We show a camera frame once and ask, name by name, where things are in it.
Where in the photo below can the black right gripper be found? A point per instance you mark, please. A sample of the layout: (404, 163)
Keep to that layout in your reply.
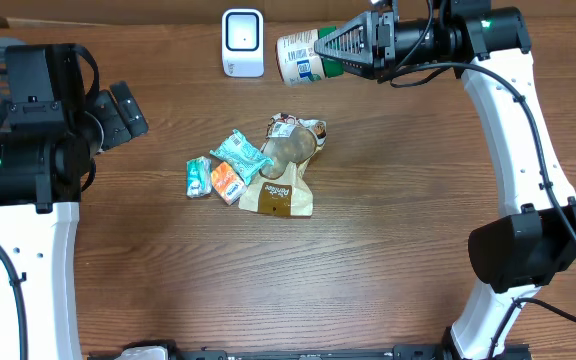
(369, 60)

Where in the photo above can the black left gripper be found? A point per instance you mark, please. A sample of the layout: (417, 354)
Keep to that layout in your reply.
(107, 105)

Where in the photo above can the green lid white jar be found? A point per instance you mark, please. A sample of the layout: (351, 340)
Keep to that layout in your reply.
(298, 62)

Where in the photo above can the green blue tissue packet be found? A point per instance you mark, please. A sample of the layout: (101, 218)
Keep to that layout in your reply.
(198, 177)

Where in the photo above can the teal wet wipes pack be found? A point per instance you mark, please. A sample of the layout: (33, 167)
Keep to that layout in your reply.
(244, 158)

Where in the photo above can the orange tissue packet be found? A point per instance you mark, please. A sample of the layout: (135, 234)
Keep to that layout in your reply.
(227, 183)

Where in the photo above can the brown bread snack bag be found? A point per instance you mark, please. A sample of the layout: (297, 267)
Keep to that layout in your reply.
(279, 189)

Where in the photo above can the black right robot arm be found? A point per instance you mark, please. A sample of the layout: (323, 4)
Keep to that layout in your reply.
(534, 237)

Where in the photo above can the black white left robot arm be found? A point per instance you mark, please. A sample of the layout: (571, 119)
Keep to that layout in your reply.
(52, 127)

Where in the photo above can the white barcode scanner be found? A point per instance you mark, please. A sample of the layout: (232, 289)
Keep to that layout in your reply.
(243, 43)

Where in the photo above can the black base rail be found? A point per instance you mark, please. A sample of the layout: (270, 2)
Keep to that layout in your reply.
(169, 350)

